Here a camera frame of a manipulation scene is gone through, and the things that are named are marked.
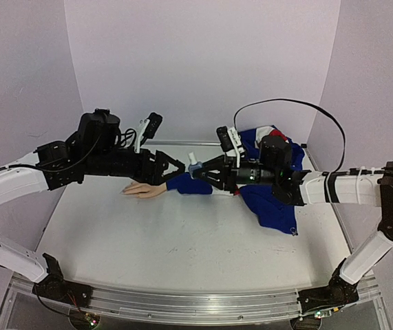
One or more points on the nail polish bottle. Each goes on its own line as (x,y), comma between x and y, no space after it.
(194,165)

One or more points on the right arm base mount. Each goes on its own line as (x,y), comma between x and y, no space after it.
(337,293)

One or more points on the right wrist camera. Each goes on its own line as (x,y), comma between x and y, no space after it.
(230,143)

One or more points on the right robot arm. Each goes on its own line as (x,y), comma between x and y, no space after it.
(363,186)

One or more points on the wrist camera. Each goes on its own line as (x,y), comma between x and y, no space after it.
(230,143)
(147,130)

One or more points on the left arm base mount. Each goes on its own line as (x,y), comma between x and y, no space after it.
(54,287)

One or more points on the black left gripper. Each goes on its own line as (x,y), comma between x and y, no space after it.
(155,177)

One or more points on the aluminium front rail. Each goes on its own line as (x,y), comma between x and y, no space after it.
(219,309)

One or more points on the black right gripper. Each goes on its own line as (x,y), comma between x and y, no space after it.
(230,175)

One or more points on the blue white red jacket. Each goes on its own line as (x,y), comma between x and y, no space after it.
(259,199)

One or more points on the mannequin hand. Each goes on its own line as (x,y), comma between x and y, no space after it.
(143,190)

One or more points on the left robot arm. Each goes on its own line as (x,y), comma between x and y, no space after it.
(96,148)

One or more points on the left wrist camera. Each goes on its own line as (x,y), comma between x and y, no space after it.
(147,130)

